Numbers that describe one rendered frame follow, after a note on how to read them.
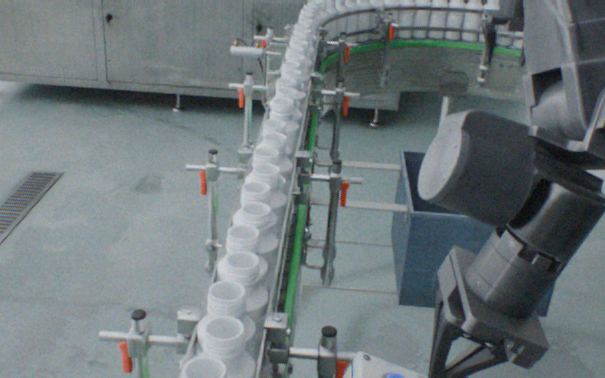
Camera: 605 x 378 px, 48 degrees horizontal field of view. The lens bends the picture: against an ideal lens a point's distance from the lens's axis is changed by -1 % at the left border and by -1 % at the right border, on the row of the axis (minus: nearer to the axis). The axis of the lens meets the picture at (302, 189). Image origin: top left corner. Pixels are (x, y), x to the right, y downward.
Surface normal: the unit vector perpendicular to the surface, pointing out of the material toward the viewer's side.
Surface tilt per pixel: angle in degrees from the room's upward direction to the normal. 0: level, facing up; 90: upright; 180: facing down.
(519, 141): 65
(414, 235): 90
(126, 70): 90
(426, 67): 88
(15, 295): 0
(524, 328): 21
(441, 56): 90
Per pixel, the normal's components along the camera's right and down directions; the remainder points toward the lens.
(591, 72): 0.22, 0.01
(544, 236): -0.31, 0.31
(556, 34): -0.96, 0.17
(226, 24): -0.07, 0.44
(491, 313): 0.40, -0.81
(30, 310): 0.06, -0.90
